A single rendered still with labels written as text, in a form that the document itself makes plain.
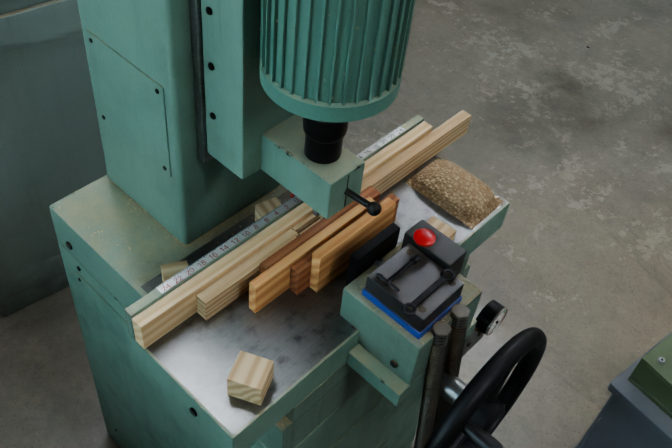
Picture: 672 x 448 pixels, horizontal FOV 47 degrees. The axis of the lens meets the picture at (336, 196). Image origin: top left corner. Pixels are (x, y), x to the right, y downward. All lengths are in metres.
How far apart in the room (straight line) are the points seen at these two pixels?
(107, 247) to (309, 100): 0.54
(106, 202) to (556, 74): 2.24
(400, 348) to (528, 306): 1.34
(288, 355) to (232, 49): 0.40
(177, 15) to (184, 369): 0.45
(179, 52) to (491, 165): 1.83
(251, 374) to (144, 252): 0.38
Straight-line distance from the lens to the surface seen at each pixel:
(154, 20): 1.03
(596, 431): 1.72
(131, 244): 1.31
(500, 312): 1.42
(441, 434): 1.02
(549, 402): 2.19
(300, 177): 1.06
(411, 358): 1.03
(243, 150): 1.08
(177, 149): 1.14
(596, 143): 2.97
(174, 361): 1.05
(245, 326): 1.08
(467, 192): 1.25
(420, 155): 1.30
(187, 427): 1.44
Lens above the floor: 1.78
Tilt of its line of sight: 45 degrees down
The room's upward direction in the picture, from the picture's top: 7 degrees clockwise
